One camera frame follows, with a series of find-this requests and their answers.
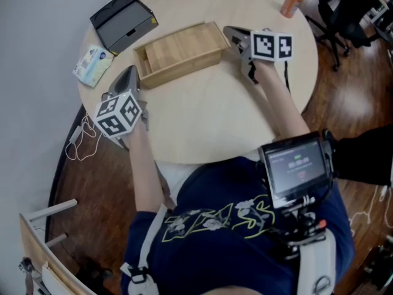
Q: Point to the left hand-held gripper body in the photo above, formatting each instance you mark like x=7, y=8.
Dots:
x=118, y=115

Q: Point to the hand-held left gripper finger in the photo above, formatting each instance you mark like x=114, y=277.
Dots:
x=121, y=80
x=134, y=80

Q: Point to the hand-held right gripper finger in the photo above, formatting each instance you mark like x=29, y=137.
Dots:
x=238, y=43
x=235, y=30

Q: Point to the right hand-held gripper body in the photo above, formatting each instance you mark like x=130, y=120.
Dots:
x=265, y=46

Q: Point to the wooden box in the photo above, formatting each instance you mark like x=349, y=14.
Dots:
x=181, y=61

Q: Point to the wooden box sliding lid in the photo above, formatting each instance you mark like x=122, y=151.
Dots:
x=185, y=43

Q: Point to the person's right forearm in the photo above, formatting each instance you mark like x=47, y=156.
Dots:
x=282, y=109

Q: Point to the person's left forearm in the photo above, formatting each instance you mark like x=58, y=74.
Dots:
x=147, y=171

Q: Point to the black desk organizer box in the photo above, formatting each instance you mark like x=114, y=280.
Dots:
x=122, y=23

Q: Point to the pale wet wipes packet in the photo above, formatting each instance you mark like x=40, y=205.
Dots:
x=92, y=64

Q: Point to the orange drink can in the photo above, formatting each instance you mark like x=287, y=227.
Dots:
x=291, y=2

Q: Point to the black office chair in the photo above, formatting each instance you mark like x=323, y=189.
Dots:
x=344, y=14

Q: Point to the cluttered office desk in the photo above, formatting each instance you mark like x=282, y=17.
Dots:
x=382, y=8

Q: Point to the chest-mounted black monitor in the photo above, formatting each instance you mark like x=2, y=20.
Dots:
x=294, y=167

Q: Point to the black cloth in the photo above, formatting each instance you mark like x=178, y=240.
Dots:
x=365, y=155

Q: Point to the wooden chair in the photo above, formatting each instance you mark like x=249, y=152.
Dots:
x=40, y=247

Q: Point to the navy printed shirt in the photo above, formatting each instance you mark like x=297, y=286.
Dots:
x=221, y=257

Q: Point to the black monitor mount rig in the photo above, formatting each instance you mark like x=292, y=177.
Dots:
x=302, y=226

